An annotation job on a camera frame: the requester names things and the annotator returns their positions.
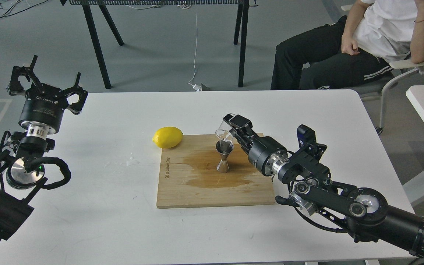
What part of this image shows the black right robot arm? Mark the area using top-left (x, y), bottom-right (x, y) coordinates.
top-left (217, 114), bottom-right (424, 258)

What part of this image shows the clear glass measuring cup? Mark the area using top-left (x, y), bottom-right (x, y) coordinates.
top-left (215, 121), bottom-right (236, 143)

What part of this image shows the steel double jigger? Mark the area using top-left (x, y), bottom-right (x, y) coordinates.
top-left (216, 140), bottom-right (234, 173)

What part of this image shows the white hanging cable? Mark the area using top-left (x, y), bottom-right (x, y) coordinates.
top-left (188, 5), bottom-right (202, 92)

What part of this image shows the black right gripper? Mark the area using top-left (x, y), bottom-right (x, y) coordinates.
top-left (223, 113), bottom-right (289, 176)

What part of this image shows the black metal table frame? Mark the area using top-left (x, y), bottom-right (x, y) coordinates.
top-left (60, 0), bottom-right (259, 90)

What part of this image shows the seated person white shirt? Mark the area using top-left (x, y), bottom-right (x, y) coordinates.
top-left (271, 0), bottom-right (424, 91)

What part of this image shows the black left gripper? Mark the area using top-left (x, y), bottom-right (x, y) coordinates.
top-left (6, 55), bottom-right (89, 135)

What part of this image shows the wooden cutting board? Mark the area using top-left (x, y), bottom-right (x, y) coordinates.
top-left (156, 134), bottom-right (275, 209)

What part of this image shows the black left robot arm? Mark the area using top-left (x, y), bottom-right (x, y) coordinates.
top-left (0, 56), bottom-right (89, 242)

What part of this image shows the yellow lemon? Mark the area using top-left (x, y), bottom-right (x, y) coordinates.
top-left (152, 127), bottom-right (183, 149)

